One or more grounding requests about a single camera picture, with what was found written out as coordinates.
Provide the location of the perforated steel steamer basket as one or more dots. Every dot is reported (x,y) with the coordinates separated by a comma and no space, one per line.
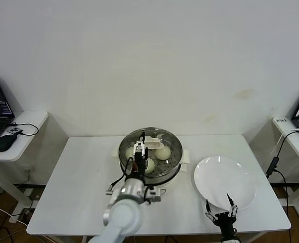
(164,175)

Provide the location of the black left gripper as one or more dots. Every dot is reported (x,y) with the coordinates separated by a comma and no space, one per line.
(140,164)

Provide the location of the white steamed baozi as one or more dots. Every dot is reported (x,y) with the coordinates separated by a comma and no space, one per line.
(150,166)
(129,152)
(162,153)

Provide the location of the black computer mouse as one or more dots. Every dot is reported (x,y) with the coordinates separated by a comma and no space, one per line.
(3,143)

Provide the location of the small patterned black dongle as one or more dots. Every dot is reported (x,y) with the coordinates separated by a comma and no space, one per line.
(14,130)

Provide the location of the white round plate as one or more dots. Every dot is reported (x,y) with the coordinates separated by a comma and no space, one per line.
(225,177)

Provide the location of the white wall socket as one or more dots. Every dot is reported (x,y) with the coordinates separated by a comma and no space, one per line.
(29,167)

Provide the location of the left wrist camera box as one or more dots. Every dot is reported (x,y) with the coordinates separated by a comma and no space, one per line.
(154,195)

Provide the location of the cream electric cooker pot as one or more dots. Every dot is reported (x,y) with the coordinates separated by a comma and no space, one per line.
(169,184)

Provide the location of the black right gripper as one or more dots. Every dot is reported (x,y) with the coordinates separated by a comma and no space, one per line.
(226,224)

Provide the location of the white side table rounded top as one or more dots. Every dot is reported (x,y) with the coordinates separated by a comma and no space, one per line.
(30,141)

